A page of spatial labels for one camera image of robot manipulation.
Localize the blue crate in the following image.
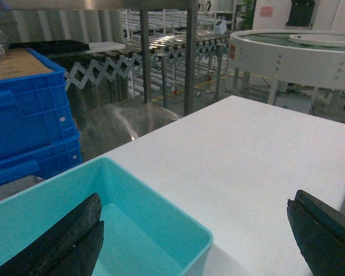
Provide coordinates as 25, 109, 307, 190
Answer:
0, 49, 79, 160
0, 134, 82, 186

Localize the white foam board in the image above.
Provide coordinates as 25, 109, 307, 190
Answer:
88, 41, 125, 52

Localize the grey expandable roller conveyor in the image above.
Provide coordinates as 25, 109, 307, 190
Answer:
63, 29, 232, 92

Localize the black flat tray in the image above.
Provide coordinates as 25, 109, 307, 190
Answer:
9, 40, 90, 55

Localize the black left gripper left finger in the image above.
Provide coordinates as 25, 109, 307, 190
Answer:
0, 193, 104, 275

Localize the white round conveyor table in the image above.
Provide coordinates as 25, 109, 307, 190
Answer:
229, 29, 345, 105

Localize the brown cardboard sheet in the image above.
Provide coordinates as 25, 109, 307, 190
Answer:
0, 49, 54, 81

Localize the blue crate bottom right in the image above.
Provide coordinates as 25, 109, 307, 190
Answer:
0, 134, 82, 186

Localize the blue crate top right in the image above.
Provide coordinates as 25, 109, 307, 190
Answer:
0, 49, 79, 160

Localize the teal plastic box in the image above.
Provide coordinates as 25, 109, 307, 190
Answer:
0, 158, 213, 275

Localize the steel frame post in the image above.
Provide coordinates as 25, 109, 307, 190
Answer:
139, 7, 200, 117

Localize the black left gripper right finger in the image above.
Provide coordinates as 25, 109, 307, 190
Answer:
287, 190, 345, 275

